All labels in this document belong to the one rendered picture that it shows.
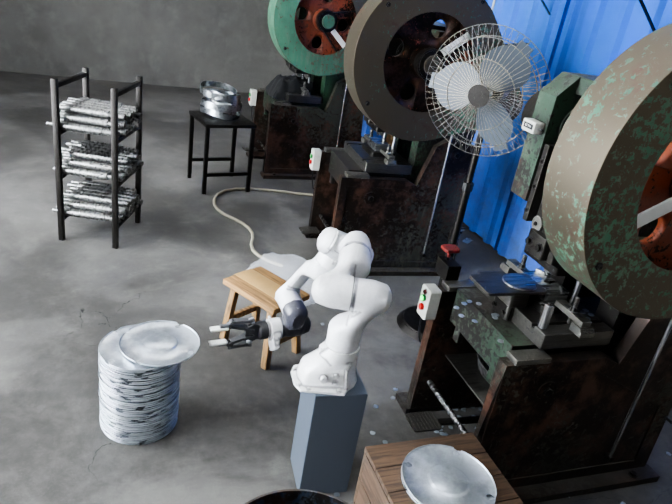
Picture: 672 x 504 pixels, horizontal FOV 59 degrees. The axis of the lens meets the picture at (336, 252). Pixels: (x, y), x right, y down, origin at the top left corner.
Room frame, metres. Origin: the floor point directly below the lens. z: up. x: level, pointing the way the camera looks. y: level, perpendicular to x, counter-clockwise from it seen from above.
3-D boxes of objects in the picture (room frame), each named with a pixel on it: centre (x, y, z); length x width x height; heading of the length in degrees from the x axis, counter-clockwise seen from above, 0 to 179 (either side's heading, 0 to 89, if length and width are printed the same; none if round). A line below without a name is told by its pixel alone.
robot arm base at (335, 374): (1.65, -0.03, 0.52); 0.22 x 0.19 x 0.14; 108
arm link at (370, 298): (1.66, -0.11, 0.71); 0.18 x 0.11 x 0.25; 91
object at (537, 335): (2.01, -0.79, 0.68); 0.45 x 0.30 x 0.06; 22
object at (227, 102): (4.53, 1.04, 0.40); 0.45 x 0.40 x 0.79; 34
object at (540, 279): (2.01, -0.79, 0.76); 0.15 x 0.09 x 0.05; 22
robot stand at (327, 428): (1.66, -0.07, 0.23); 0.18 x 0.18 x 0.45; 18
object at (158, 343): (1.83, 0.59, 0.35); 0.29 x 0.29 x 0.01
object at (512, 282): (1.94, -0.63, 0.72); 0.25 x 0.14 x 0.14; 112
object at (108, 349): (1.80, 0.65, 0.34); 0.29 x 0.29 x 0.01
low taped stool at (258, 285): (2.42, 0.29, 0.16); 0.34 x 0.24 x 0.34; 54
